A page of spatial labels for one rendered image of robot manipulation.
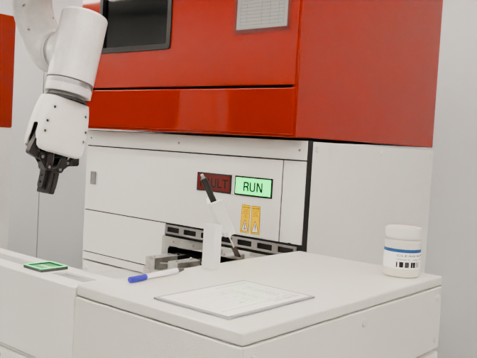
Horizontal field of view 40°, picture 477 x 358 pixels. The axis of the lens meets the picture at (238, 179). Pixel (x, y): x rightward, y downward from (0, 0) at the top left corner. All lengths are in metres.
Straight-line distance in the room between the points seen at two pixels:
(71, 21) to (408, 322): 0.81
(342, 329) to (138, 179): 1.00
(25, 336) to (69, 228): 3.51
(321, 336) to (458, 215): 2.00
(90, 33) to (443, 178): 2.05
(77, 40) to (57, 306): 0.46
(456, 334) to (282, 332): 2.15
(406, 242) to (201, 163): 0.65
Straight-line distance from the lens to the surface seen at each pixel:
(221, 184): 1.68
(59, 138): 1.20
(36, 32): 1.30
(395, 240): 1.31
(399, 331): 1.24
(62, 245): 4.81
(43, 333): 1.18
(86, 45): 1.22
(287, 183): 1.56
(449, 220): 2.98
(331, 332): 1.03
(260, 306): 0.98
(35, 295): 1.19
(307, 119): 1.53
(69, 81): 1.20
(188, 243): 1.76
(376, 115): 1.81
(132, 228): 1.94
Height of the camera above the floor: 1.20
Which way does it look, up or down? 3 degrees down
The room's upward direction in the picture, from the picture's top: 3 degrees clockwise
